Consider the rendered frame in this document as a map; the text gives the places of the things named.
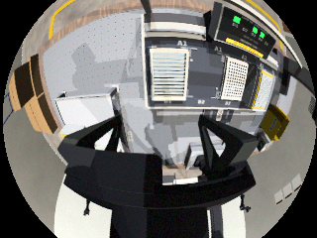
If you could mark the white trough reservoir with red liquid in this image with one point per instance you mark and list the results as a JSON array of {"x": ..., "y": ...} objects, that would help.
[{"x": 103, "y": 148}]

